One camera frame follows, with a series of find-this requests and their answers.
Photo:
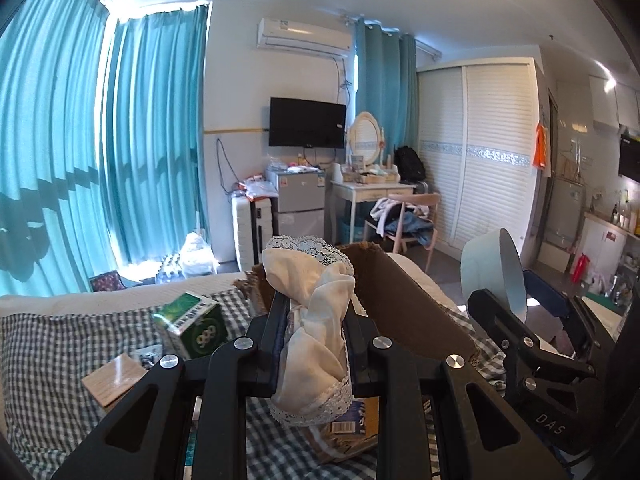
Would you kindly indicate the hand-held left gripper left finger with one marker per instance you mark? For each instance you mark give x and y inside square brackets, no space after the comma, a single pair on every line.
[276,330]

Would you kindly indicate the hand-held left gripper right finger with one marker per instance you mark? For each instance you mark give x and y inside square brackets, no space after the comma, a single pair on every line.
[362,355]

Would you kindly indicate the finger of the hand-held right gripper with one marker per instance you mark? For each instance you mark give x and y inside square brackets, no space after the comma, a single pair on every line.
[550,295]
[505,325]

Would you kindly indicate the white lace cloth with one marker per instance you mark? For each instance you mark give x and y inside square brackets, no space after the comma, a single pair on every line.
[312,310]

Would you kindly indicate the pale blue bowl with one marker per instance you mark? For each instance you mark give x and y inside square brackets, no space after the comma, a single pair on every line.
[487,265]

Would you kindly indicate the brown cardboard box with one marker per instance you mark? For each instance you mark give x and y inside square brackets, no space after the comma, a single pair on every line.
[415,305]

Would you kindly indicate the green medicine box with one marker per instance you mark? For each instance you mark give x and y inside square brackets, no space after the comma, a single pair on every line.
[192,325]

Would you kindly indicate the red canister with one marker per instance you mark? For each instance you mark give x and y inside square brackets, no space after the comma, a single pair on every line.
[580,267]

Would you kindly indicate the small white table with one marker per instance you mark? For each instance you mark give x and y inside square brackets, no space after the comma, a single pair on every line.
[607,306]

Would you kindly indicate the white jar with blue label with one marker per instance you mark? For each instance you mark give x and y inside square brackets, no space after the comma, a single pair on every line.
[356,417]

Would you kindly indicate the white kitchen cabinet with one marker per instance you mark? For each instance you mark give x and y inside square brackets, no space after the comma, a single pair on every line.
[600,250]

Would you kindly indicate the white suitcase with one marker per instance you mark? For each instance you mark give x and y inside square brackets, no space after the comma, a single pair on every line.
[245,235]

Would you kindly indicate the white plastic bag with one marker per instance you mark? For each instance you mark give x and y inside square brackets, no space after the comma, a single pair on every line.
[197,255]

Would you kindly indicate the wooden chair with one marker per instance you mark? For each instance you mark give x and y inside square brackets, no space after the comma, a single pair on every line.
[425,250]

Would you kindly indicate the pack of water bottles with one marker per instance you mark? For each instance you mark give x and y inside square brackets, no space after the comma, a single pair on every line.
[170,270]

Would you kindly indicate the blue bin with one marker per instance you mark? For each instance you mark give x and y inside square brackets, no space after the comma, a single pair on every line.
[352,232]

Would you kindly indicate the white sachet with black print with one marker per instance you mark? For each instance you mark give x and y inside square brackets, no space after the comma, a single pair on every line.
[148,357]

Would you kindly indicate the silver mini fridge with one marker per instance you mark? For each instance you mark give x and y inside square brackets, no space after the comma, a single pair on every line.
[297,200]

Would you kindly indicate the pile of plastic packets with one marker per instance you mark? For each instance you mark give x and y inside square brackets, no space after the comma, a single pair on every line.
[257,187]

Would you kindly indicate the white sliding door wardrobe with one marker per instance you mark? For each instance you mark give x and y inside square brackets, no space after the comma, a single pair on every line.
[490,160]

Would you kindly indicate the orange cloth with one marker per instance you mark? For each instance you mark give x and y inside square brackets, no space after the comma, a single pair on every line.
[541,147]

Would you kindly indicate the white dressing table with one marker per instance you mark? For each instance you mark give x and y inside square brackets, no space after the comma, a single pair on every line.
[372,191]

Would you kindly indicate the light wooden block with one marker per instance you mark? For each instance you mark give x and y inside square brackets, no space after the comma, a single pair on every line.
[112,377]

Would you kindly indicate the dark patterned cushion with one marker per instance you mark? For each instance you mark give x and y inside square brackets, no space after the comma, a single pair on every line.
[112,281]

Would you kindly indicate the wooden desk organiser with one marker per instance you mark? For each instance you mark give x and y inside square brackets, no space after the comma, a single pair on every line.
[382,175]

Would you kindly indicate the black backpack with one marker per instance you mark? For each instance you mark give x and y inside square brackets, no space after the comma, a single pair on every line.
[410,165]

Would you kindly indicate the teal curtain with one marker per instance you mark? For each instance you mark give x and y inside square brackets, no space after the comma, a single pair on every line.
[155,135]
[385,80]
[45,135]

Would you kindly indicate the checked blanket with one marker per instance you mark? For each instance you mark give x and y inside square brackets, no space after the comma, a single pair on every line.
[45,360]

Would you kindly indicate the white air conditioner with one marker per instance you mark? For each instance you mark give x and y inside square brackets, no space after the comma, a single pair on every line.
[302,35]

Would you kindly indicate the white wall cabinets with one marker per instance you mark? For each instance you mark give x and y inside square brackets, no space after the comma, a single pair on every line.
[615,102]

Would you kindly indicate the black wall television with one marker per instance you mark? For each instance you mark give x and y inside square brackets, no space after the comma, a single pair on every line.
[307,122]

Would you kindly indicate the oval mirror with white frame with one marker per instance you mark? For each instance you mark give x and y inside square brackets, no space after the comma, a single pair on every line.
[366,137]

